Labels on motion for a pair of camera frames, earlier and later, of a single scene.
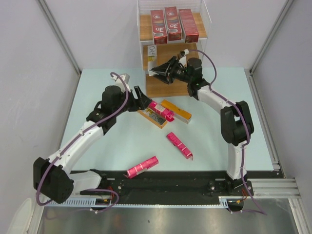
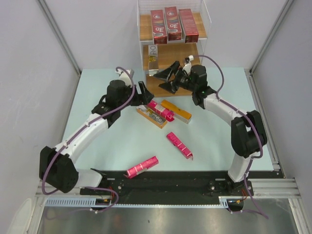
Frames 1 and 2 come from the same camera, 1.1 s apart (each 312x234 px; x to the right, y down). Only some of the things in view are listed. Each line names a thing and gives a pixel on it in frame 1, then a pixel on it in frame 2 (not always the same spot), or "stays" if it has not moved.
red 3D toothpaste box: x=159 y=27 stays
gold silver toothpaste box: x=153 y=117 stays
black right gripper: x=163 y=69 → x=171 y=87
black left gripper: x=141 y=103 → x=142 y=99
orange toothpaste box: x=152 y=59 stays
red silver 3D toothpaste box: x=174 y=26 stays
